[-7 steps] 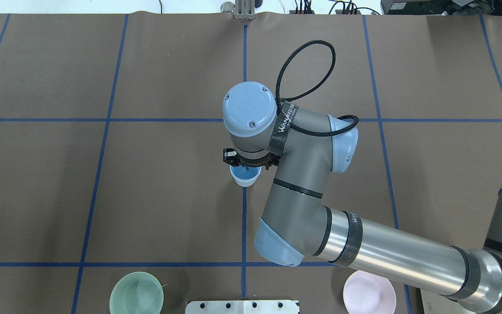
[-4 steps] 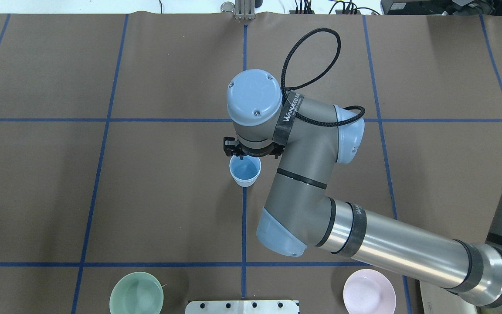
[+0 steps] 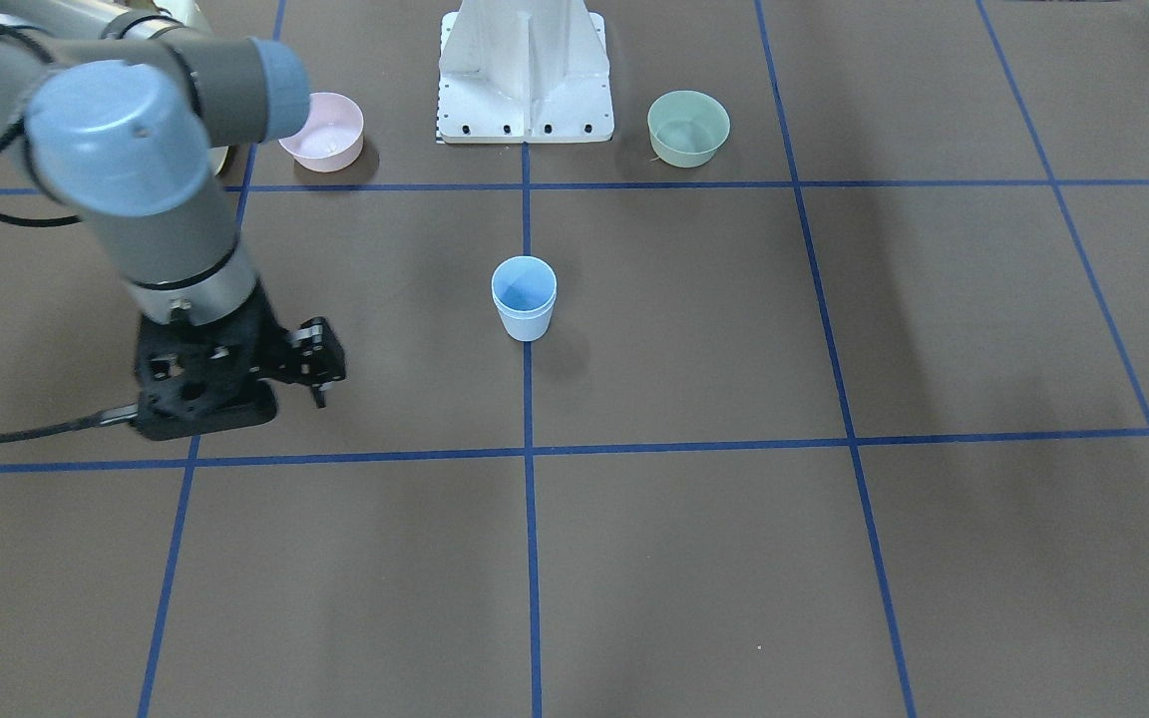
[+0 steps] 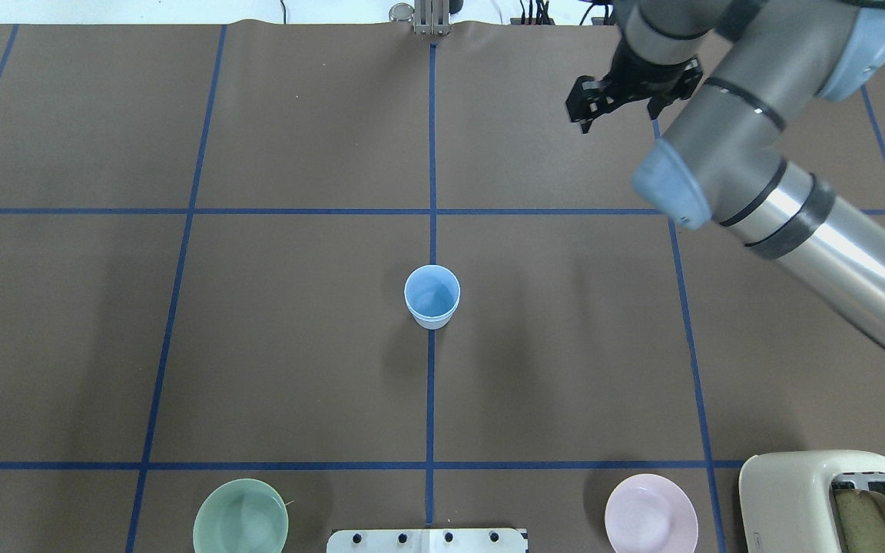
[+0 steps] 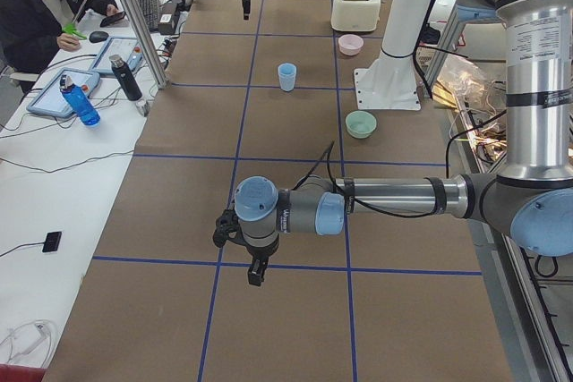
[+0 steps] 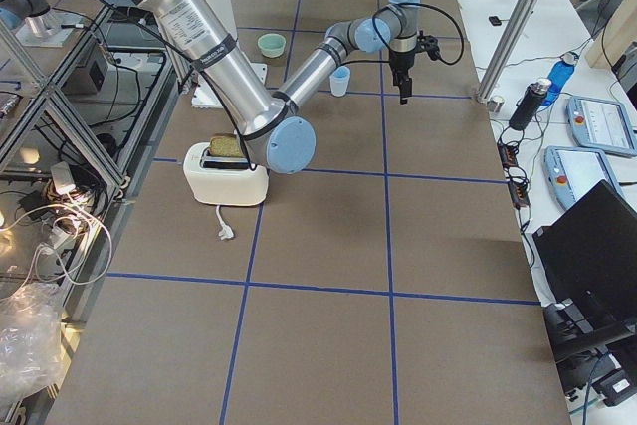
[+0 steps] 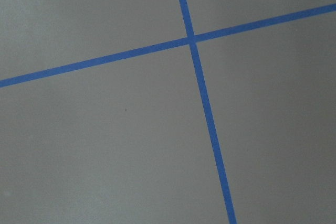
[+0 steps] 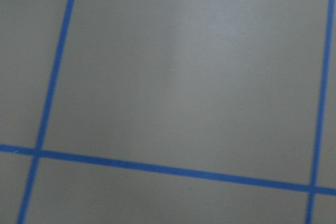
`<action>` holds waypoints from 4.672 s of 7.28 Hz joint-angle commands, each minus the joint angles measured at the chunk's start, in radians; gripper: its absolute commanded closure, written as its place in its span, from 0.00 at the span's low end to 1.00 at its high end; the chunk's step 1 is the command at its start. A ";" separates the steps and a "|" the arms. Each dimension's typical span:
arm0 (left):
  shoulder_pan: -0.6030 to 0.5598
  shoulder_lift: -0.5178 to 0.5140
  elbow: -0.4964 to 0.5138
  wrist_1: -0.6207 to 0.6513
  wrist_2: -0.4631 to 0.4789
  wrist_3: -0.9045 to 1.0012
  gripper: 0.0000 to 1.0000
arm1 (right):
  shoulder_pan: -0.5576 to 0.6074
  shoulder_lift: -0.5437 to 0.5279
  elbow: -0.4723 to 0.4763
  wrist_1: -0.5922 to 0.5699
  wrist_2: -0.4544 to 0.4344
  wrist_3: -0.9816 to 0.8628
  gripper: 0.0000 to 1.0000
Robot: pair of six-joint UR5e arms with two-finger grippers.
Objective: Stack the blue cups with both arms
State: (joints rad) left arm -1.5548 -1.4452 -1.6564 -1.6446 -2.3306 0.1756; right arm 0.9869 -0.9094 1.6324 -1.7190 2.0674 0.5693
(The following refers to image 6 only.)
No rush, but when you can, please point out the black laptop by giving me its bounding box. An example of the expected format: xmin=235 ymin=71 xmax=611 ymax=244
xmin=532 ymin=180 xmax=636 ymax=317

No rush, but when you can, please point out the teach pendant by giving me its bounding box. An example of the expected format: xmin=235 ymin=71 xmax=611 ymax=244
xmin=544 ymin=146 xmax=623 ymax=210
xmin=566 ymin=96 xmax=636 ymax=157

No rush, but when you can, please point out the black thermos bottle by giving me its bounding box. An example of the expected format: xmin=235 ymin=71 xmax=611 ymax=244
xmin=509 ymin=78 xmax=551 ymax=131

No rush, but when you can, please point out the white toaster power cord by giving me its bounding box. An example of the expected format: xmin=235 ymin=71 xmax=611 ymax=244
xmin=215 ymin=204 xmax=236 ymax=242

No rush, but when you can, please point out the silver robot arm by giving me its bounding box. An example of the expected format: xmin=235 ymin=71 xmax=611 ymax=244
xmin=1 ymin=0 xmax=58 ymax=38
xmin=130 ymin=0 xmax=440 ymax=174

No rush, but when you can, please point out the clear plastic bag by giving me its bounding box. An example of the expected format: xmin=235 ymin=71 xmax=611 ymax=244
xmin=1 ymin=283 xmax=63 ymax=406

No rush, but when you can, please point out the cream toaster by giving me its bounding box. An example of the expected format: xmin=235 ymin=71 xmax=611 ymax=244
xmin=182 ymin=142 xmax=269 ymax=206

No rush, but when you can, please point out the aluminium frame post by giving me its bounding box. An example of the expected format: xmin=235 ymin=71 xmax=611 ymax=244
xmin=475 ymin=0 xmax=537 ymax=104

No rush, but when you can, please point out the blue water bottle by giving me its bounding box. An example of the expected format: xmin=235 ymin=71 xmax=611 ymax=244
xmin=541 ymin=51 xmax=579 ymax=107

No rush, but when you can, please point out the green bowl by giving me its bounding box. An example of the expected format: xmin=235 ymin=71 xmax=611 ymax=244
xmin=257 ymin=33 xmax=287 ymax=59

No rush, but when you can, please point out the lower teach pendant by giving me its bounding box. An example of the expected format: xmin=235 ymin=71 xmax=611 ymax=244
xmin=544 ymin=146 xmax=623 ymax=210

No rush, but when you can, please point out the light blue cup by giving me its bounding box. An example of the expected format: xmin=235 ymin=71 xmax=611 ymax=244
xmin=329 ymin=66 xmax=350 ymax=98

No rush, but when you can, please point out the upper teach pendant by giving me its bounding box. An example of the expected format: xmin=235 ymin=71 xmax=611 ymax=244
xmin=566 ymin=96 xmax=636 ymax=157

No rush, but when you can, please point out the bread slice in toaster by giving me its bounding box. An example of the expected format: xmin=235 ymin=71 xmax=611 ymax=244
xmin=208 ymin=133 xmax=245 ymax=158

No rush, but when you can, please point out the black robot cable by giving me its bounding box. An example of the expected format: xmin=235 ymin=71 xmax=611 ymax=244
xmin=342 ymin=1 xmax=467 ymax=68

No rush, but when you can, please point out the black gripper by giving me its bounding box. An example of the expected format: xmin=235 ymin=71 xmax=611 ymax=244
xmin=389 ymin=32 xmax=441 ymax=105

